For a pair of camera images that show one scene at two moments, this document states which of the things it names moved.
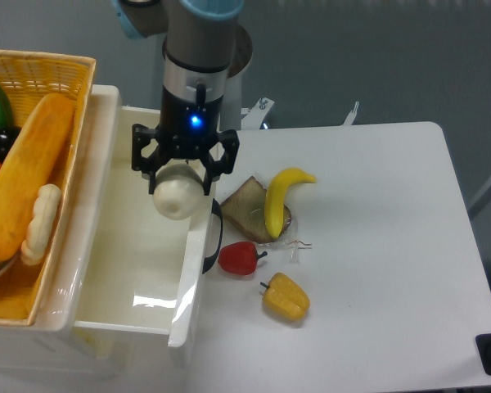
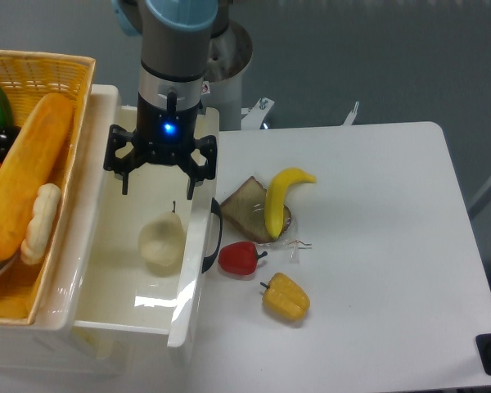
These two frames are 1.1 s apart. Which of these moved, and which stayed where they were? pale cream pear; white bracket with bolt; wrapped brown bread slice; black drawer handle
Moved: pale cream pear
Stayed: white bracket with bolt; black drawer handle; wrapped brown bread slice
